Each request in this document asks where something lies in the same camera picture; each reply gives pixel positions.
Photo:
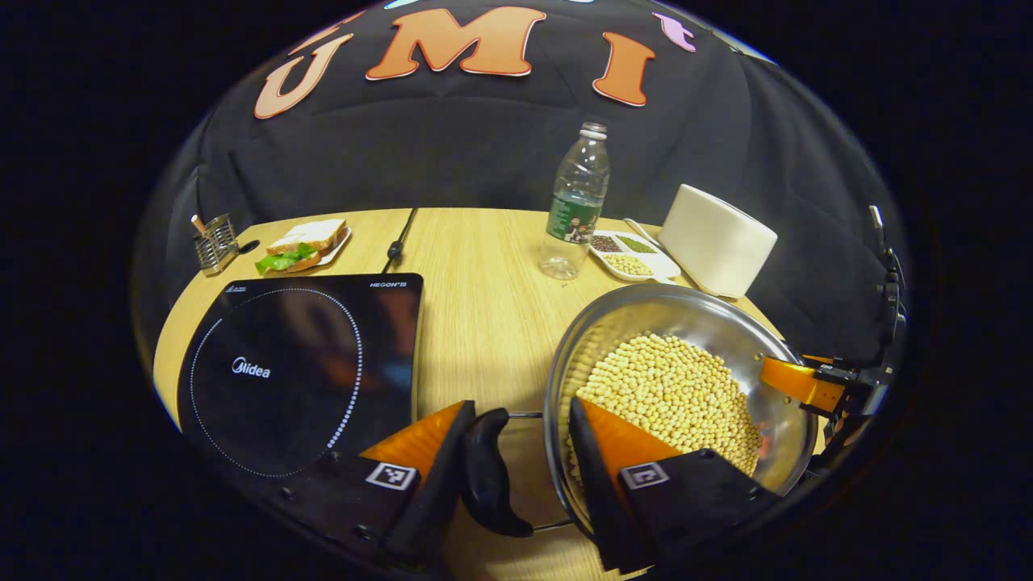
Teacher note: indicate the black induction cooktop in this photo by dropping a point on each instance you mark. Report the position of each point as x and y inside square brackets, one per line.
[299, 379]

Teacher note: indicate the white divided dish of beans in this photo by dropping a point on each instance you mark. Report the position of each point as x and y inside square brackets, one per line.
[629, 260]

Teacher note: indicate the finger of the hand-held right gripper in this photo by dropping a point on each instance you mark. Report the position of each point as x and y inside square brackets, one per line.
[795, 381]

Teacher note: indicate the black backdrop cloth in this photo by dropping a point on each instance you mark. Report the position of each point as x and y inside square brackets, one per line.
[484, 145]

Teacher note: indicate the white toaster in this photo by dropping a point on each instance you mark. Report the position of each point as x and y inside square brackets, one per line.
[718, 242]

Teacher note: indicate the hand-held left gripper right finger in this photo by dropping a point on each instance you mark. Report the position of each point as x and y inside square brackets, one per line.
[593, 476]

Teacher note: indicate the sandwich on white plate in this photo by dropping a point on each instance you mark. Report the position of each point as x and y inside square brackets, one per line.
[311, 242]

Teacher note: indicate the clear plastic water bottle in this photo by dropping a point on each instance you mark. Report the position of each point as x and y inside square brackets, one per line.
[575, 202]

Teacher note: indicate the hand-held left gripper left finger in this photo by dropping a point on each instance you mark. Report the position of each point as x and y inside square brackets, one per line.
[436, 476]

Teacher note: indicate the steel pot with soybeans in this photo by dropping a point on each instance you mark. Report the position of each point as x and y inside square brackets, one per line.
[670, 387]

